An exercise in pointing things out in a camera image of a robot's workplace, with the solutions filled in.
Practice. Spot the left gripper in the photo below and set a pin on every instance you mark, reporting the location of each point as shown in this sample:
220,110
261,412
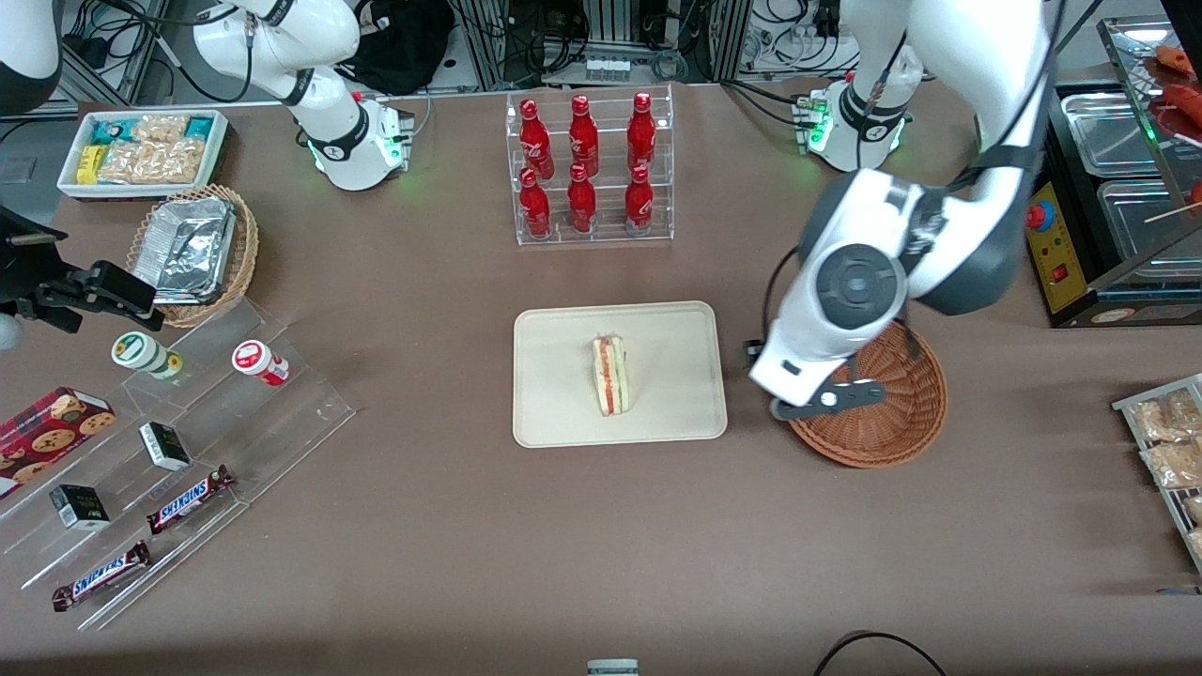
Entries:
749,349

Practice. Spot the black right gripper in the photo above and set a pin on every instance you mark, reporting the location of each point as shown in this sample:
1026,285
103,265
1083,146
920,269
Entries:
21,266

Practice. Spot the triangular sandwich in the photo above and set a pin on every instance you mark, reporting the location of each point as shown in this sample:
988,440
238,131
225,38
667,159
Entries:
610,376

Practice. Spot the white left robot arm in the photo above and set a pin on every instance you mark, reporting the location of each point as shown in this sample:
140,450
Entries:
977,75

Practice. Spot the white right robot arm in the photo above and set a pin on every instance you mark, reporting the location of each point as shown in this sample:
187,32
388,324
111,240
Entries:
282,38

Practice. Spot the aluminium foil tray stack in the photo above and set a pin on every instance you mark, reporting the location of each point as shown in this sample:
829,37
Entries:
183,249

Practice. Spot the brown wicker basket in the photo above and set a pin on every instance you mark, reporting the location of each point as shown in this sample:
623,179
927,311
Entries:
901,422

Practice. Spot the light wicker basket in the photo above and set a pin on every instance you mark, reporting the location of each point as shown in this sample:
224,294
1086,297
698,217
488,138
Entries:
246,253

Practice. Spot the cream plastic tray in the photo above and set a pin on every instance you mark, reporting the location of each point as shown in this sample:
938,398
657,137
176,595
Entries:
554,376

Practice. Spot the green cap yogurt bottle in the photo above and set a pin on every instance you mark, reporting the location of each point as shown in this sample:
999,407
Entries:
141,353

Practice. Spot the yellow snack packet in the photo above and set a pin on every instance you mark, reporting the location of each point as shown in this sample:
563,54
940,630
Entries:
89,164

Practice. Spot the red cookie box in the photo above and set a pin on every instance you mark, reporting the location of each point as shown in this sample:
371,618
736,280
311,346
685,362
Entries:
47,432

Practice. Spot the large clear snack bag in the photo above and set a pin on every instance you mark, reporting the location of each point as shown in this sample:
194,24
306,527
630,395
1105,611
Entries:
150,161

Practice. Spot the small black carton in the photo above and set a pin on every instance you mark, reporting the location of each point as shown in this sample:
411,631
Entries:
164,446
80,507

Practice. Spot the teal snack packet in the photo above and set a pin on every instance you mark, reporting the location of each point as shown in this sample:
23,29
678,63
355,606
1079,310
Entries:
200,127
111,131

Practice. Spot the red cap yogurt bottle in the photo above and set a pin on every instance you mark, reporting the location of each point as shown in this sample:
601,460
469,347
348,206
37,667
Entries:
255,361

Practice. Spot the small clear snack bag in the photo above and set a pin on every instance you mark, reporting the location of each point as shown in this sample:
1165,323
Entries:
160,128

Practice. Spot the red cola bottle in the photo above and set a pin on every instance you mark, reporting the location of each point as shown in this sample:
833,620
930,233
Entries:
641,131
639,205
581,205
535,208
583,136
536,141

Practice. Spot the clear acrylic bottle rack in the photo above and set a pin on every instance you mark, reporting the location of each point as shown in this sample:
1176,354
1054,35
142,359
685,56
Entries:
606,235

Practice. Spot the white snack bin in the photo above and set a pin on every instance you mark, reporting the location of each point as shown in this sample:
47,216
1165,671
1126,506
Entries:
218,155

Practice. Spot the snickers bar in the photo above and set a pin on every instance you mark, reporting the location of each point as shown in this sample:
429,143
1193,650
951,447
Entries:
101,575
188,499

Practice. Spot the clear acrylic step display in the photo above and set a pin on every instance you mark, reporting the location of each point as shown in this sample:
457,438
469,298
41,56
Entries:
272,432

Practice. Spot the grey power strip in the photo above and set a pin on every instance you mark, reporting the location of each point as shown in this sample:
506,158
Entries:
608,69

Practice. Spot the grey device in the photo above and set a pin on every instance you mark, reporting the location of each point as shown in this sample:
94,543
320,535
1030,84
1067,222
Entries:
612,668

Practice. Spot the steel food pan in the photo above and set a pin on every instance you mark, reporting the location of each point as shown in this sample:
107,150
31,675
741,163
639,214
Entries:
1113,131
1146,225

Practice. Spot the black bag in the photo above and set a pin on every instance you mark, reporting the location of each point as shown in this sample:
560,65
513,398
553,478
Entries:
413,47

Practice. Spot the clear bag of crackers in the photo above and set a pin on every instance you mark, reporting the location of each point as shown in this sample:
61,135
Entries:
1164,418
1174,465

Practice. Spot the black food warmer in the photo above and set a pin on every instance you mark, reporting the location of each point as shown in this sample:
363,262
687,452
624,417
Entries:
1174,300

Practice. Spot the wooden skewer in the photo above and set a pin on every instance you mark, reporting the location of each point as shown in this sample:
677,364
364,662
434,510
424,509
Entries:
1169,215

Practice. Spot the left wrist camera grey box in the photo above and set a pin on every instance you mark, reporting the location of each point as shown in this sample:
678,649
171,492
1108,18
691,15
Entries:
850,394

